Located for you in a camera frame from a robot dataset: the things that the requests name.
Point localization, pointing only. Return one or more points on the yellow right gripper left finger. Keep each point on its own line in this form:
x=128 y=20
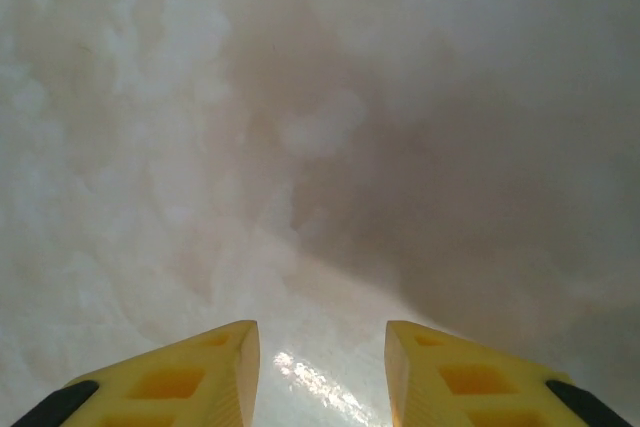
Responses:
x=175 y=387

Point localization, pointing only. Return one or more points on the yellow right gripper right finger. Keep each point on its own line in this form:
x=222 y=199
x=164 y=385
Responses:
x=475 y=387

